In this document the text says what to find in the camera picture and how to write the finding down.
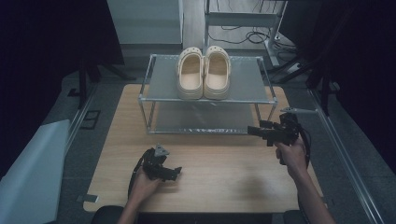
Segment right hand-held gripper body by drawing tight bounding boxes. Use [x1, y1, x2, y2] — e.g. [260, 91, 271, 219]
[264, 106, 318, 147]

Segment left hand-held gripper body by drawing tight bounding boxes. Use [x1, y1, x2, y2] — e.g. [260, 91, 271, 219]
[142, 143, 172, 181]

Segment cream clog shoe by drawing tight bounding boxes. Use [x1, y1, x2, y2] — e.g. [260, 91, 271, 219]
[176, 46, 205, 101]
[203, 45, 233, 102]

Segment metal two-tier shoe rack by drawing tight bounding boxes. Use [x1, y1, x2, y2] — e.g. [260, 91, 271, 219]
[137, 53, 278, 136]

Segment person's left hand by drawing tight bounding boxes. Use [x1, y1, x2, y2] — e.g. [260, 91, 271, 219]
[128, 167, 163, 204]

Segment person's right hand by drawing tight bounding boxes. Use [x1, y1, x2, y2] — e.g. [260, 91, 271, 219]
[274, 137, 310, 181]

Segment black tripod stand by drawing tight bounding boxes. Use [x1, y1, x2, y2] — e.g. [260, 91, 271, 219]
[77, 54, 137, 110]
[266, 50, 332, 117]

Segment person's left leg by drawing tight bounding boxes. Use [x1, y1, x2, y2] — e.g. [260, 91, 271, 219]
[91, 204, 126, 224]

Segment grey tape strip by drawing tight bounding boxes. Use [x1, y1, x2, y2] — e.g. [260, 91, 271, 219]
[77, 193, 100, 203]

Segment dark curtain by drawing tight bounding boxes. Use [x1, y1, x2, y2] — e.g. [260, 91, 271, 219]
[278, 0, 396, 175]
[0, 0, 126, 179]

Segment white board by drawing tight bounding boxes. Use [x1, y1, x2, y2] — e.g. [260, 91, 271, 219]
[0, 119, 72, 224]

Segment white cabinet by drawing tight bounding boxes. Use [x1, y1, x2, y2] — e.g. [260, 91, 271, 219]
[106, 0, 185, 47]

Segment left hand-held gripper black cable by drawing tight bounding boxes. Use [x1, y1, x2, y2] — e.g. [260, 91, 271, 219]
[126, 151, 149, 201]

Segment hand-held gripper black cable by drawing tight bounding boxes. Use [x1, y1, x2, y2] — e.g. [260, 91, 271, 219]
[296, 125, 313, 171]
[126, 151, 149, 201]

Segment right hand-held gripper black cable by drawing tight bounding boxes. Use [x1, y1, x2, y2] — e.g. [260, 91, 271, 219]
[296, 125, 313, 171]

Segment aluminium floor rail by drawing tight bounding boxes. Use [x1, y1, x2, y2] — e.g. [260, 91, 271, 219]
[63, 88, 98, 154]
[307, 88, 387, 224]

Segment black floor bracket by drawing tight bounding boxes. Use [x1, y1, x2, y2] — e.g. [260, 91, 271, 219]
[79, 108, 102, 131]

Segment black cables on floor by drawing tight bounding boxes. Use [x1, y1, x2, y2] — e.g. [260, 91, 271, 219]
[207, 23, 298, 54]

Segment white metal frame stand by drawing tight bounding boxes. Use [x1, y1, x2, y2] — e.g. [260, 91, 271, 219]
[202, 0, 288, 68]

